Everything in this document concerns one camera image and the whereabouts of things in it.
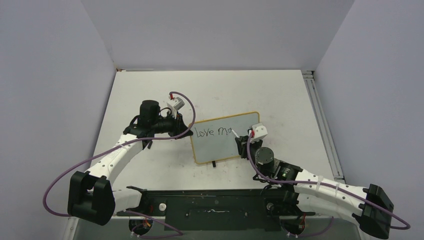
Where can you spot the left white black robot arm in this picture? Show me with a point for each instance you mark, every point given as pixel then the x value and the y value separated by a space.
pixel 91 194

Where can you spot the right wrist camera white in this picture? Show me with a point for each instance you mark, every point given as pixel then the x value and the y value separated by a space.
pixel 258 132

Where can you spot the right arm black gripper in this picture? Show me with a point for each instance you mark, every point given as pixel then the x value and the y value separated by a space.
pixel 242 142

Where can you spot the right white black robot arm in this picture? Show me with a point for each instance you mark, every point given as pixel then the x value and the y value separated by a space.
pixel 370 208

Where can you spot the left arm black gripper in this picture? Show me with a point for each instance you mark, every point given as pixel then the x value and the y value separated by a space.
pixel 178 126

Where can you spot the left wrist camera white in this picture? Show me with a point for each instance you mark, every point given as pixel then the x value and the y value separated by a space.
pixel 175 104

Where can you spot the yellow framed small whiteboard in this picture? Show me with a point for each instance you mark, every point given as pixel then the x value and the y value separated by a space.
pixel 212 139

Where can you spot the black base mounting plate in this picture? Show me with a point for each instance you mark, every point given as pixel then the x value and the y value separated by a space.
pixel 222 210

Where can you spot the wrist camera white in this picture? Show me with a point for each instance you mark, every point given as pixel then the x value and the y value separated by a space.
pixel 258 132
pixel 175 104

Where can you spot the aluminium rail right side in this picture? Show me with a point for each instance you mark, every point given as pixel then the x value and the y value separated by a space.
pixel 329 145

